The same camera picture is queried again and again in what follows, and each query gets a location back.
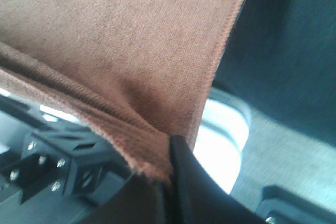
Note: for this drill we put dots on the black table cloth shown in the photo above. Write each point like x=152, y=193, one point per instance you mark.
x=280, y=58

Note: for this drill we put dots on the brown towel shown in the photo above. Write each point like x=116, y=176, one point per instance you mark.
x=136, y=71

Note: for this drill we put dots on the white woven storage box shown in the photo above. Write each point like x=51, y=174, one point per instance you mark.
x=222, y=136

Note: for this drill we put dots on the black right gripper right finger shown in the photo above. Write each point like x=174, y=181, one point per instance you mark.
x=196, y=197

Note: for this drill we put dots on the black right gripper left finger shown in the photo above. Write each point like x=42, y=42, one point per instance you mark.
x=138, y=201

